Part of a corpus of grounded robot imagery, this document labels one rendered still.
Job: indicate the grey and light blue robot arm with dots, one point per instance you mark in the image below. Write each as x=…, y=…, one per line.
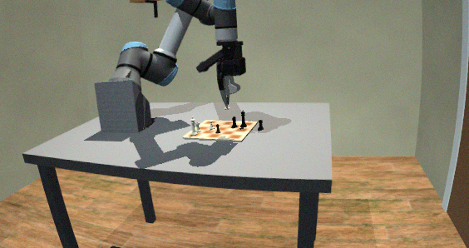
x=136, y=62

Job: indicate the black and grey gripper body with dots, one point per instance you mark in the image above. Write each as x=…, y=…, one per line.
x=232, y=60

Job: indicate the brown and cream chessboard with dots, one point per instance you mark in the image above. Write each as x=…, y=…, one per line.
x=227, y=132

